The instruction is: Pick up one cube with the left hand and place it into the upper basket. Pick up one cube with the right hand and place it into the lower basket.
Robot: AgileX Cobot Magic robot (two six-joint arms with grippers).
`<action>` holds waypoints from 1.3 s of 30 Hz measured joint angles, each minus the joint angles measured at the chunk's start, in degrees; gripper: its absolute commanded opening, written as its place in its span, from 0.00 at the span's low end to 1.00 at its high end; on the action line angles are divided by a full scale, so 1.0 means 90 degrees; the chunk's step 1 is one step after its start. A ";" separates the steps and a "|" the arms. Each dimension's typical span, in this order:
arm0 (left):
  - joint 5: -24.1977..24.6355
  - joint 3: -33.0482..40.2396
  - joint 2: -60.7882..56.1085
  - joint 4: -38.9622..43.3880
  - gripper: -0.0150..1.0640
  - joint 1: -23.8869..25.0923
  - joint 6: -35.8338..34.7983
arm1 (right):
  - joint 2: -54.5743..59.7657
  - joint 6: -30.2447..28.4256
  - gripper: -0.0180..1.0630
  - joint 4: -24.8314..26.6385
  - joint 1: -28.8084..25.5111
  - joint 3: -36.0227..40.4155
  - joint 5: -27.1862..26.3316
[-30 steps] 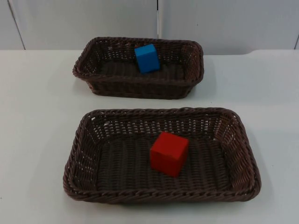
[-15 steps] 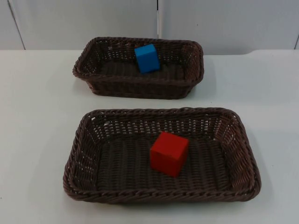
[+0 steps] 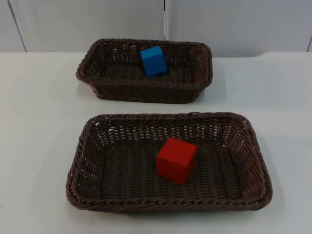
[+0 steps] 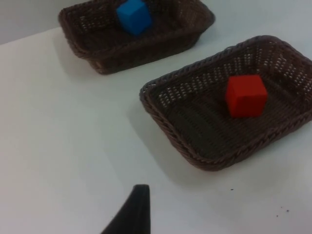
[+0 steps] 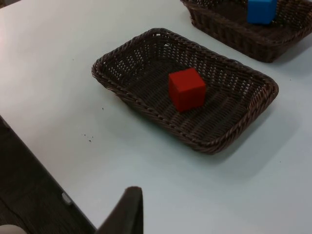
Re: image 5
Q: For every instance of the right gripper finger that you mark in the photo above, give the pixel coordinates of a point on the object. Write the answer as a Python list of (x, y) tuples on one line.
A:
[(126, 214)]

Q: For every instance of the red cube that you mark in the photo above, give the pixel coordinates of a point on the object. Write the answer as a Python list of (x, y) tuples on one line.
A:
[(186, 90)]

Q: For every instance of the blue cube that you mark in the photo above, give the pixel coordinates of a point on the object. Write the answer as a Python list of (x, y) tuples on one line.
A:
[(260, 11)]

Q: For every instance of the shallow dark brown wicker basket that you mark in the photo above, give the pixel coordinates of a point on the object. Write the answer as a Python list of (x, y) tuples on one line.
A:
[(219, 117)]

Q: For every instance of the deep dark brown wicker basket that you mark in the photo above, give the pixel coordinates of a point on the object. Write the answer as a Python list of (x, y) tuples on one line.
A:
[(243, 36)]

